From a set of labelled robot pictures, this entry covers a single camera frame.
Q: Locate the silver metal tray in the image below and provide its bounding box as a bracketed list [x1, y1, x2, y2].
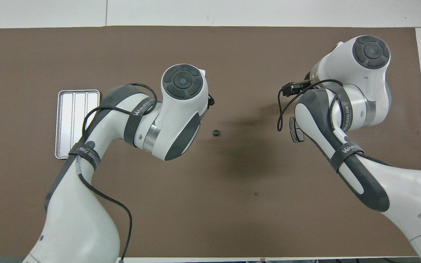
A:
[54, 89, 100, 160]

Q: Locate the brown table mat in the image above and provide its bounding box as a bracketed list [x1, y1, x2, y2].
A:
[0, 26, 421, 258]

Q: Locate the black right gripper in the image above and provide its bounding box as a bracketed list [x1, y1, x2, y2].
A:
[282, 79, 311, 97]

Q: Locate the rectangular grey brake pad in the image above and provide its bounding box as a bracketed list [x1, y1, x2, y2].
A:
[289, 117, 305, 143]

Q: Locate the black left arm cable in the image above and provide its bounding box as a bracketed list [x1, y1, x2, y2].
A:
[79, 83, 158, 262]

